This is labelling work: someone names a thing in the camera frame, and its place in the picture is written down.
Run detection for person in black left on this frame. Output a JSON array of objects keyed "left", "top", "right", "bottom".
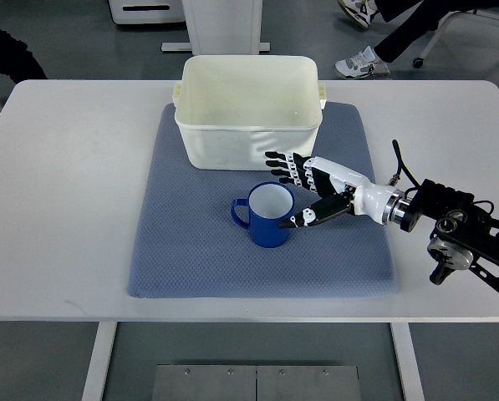
[{"left": 0, "top": 29, "right": 48, "bottom": 84}]

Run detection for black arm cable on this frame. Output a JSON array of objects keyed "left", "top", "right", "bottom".
[{"left": 389, "top": 140, "right": 424, "bottom": 188}]

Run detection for white pedestal column base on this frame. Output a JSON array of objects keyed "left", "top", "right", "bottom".
[{"left": 161, "top": 0, "right": 271, "bottom": 55}]

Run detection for white plastic box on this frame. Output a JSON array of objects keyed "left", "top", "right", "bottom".
[{"left": 173, "top": 55, "right": 326, "bottom": 170}]

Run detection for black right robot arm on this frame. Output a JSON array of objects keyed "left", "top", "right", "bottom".
[{"left": 382, "top": 180, "right": 499, "bottom": 294}]

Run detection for white grey sneaker lower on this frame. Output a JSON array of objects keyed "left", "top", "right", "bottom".
[{"left": 334, "top": 46, "right": 390, "bottom": 79}]

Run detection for person's black trouser legs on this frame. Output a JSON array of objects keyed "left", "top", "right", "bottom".
[{"left": 373, "top": 0, "right": 495, "bottom": 63}]

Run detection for white grey sneaker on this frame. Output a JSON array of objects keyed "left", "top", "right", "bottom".
[
  {"left": 334, "top": 46, "right": 390, "bottom": 79},
  {"left": 338, "top": 0, "right": 379, "bottom": 29}
]

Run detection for white cabinet with slot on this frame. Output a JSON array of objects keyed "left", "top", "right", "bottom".
[{"left": 108, "top": 0, "right": 185, "bottom": 25}]

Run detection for left white table leg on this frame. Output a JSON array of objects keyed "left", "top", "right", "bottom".
[{"left": 82, "top": 322, "right": 117, "bottom": 401}]

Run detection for white table leg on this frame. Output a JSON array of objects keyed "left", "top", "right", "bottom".
[
  {"left": 82, "top": 322, "right": 117, "bottom": 401},
  {"left": 390, "top": 322, "right": 425, "bottom": 401}
]

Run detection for white grey sneaker upper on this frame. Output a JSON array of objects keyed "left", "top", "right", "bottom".
[{"left": 338, "top": 0, "right": 379, "bottom": 29}]

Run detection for blue enamel mug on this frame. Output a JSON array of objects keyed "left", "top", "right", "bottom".
[{"left": 231, "top": 182, "right": 295, "bottom": 248}]

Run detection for right white table leg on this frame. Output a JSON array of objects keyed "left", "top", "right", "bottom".
[{"left": 390, "top": 322, "right": 425, "bottom": 401}]

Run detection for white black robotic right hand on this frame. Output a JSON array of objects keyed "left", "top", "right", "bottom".
[{"left": 265, "top": 151, "right": 402, "bottom": 229}]

